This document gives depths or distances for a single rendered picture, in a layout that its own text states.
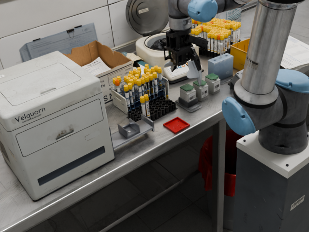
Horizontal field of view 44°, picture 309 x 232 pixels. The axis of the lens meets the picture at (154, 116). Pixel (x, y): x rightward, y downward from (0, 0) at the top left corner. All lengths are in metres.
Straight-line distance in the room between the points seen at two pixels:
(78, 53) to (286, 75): 0.91
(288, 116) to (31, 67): 0.77
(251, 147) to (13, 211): 0.73
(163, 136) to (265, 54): 0.52
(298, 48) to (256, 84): 0.92
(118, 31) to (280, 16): 1.09
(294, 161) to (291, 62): 0.66
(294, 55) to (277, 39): 0.91
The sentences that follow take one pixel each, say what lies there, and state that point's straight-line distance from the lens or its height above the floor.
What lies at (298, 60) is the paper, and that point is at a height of 0.89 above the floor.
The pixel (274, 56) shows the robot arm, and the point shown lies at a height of 1.26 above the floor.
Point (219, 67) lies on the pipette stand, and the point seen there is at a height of 0.95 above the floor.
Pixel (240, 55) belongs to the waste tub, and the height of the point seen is 0.95.
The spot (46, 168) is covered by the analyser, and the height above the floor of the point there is 0.97.
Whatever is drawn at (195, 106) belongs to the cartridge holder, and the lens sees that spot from 1.43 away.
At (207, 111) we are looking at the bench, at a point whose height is 0.87.
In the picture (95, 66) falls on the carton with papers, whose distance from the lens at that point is 1.68.
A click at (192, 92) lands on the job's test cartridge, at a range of 1.41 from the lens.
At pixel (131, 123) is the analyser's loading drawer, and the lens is 1.28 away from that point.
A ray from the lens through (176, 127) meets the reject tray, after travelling 1.34.
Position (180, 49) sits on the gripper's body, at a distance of 1.28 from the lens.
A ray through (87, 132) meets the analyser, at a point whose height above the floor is 1.02.
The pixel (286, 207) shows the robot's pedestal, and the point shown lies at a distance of 1.29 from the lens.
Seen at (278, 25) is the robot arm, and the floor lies 1.34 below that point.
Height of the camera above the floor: 1.67
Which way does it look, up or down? 34 degrees down
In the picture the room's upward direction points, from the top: 6 degrees counter-clockwise
